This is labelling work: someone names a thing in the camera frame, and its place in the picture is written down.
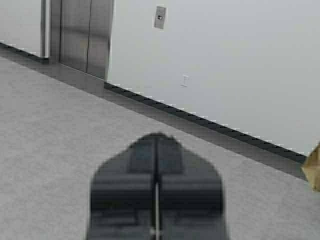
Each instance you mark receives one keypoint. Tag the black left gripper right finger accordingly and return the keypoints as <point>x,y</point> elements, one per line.
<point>191,195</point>

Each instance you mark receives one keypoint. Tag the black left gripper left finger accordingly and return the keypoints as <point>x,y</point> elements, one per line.
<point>121,200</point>

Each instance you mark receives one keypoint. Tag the steel elevator door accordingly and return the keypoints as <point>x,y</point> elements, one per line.
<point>77,34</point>

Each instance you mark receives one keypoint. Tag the elevator call button panel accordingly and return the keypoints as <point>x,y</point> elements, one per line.
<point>160,17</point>

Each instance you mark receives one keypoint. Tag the brown paper bag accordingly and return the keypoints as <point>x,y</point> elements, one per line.
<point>311,169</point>

